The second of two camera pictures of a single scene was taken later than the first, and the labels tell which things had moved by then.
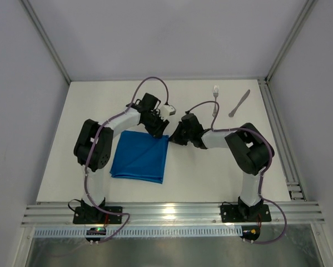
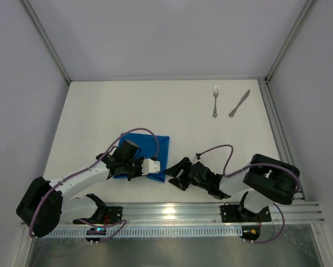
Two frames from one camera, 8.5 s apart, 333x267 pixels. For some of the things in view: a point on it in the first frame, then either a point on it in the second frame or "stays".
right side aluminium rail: x=293 y=182 stays
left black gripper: x=157 y=127 → x=137 y=167
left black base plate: x=79 y=218 stays
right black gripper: x=182 y=133 → x=189 y=172
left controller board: x=96 y=231 stays
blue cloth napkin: x=139 y=157 stays
